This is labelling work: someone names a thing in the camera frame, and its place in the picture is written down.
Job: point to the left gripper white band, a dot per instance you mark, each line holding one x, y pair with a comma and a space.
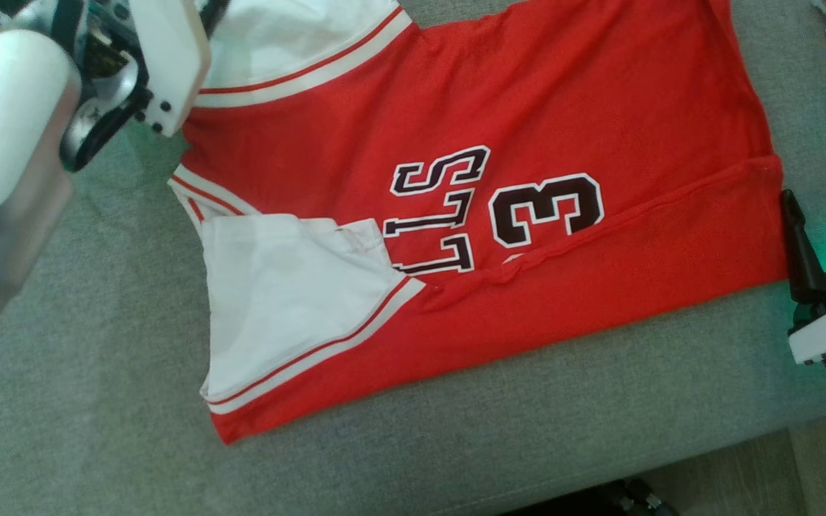
169, 57

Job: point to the red white basketball jersey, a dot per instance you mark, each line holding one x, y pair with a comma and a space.
563, 143

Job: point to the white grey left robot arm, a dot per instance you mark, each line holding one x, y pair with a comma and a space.
4, 165

